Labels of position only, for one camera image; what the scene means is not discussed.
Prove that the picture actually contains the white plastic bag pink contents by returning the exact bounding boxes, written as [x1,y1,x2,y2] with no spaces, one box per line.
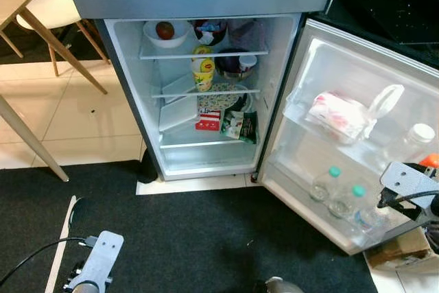
[307,84,405,145]

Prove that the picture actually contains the fridge door with white lining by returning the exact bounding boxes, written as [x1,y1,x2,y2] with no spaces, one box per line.
[259,17,439,256]

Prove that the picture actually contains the white tilted fridge tray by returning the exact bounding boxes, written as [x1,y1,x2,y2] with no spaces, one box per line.
[158,94,201,134]

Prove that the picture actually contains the short glass fridge shelf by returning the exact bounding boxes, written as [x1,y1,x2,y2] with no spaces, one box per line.
[151,77,263,99]

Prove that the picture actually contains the long glass fridge shelf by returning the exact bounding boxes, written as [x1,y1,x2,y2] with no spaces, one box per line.
[139,36,270,60]

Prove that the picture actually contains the tall clear bottle white cap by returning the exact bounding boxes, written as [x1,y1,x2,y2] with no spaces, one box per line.
[388,123,438,170]

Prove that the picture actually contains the bottle with orange cap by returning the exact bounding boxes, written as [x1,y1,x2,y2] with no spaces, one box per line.
[420,153,439,170]

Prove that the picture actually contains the small clear bottle white cap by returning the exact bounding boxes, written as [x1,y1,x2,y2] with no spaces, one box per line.
[353,204,390,235]

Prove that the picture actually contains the brown cardboard box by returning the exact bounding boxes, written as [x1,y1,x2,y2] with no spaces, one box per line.
[362,228,439,271]

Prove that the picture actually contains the black induction cooktop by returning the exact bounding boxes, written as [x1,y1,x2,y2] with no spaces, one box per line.
[322,0,439,67]

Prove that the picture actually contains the green and white packet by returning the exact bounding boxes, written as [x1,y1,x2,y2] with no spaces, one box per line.
[221,104,258,144]

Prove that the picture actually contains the small white cup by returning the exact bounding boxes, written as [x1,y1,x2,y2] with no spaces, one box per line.
[240,55,258,71]

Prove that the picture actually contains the purple grey plastic bag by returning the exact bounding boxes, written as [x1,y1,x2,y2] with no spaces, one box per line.
[228,20,265,52]

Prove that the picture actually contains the metal bowl dark contents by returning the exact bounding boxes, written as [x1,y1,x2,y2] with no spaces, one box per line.
[216,48,258,79]

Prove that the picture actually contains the patterned round plate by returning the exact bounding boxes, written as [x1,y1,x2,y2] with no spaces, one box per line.
[199,84,253,112]

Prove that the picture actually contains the red and white box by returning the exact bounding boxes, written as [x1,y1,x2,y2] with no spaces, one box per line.
[195,108,222,132]

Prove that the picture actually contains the clear crisper drawer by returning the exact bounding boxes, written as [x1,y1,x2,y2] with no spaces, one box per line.
[159,132,260,172]

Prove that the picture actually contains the dark food container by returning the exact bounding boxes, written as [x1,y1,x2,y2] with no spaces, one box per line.
[194,20,227,45]

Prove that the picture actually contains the brown round fruit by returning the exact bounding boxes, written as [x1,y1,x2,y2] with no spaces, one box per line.
[156,22,175,40]

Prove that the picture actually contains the white bowl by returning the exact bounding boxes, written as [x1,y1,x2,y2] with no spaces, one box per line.
[144,21,191,48]

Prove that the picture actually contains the white plastic chair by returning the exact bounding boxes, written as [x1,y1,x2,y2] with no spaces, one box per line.
[10,0,110,78]

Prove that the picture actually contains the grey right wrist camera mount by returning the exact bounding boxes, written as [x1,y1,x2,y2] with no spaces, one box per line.
[379,161,439,220]

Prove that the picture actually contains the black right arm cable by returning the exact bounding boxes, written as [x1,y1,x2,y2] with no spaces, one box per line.
[376,189,439,213]

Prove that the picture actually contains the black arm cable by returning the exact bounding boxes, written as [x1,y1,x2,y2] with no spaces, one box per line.
[0,236,98,287]
[376,189,439,213]

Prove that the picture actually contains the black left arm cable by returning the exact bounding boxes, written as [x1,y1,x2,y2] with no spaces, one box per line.
[0,236,98,287]

